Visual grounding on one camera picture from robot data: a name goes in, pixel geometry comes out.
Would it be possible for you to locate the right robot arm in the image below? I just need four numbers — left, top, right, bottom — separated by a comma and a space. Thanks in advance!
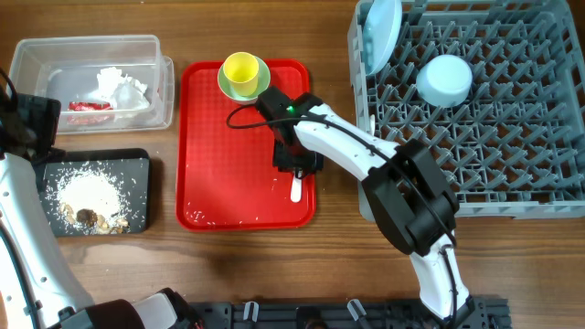
255, 87, 470, 327

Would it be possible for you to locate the white napkin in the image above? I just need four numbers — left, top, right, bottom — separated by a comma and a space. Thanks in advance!
91, 67, 150, 111

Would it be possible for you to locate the white plastic fork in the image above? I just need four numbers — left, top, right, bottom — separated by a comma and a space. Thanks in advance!
290, 175, 303, 203

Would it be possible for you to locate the food scraps and rice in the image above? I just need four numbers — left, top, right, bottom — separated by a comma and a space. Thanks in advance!
39, 160, 146, 237

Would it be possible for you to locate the light blue plate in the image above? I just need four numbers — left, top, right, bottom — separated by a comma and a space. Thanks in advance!
363, 0, 402, 76

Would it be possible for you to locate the red serving tray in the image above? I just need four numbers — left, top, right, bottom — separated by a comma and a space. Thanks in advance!
175, 61, 316, 232

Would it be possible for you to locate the red snack wrapper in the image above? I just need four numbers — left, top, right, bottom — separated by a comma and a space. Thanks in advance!
67, 102, 114, 125

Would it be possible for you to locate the yellow plastic cup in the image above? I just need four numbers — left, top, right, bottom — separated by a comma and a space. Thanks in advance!
223, 52, 260, 97

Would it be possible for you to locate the green small saucer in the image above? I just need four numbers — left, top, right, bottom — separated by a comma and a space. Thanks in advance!
218, 58, 271, 105

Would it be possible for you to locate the black rectangular tray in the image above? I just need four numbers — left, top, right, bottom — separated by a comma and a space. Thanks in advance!
34, 148, 151, 237

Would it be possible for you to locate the grey dishwasher rack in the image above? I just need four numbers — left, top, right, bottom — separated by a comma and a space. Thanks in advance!
347, 0, 584, 219

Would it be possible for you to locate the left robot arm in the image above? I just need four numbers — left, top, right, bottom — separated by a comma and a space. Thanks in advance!
1, 74, 195, 328

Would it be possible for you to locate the light blue bowl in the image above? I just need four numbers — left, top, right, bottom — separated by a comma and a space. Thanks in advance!
416, 55, 473, 108

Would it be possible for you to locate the clear plastic waste bin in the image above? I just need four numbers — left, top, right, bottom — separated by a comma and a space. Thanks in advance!
9, 35, 175, 135

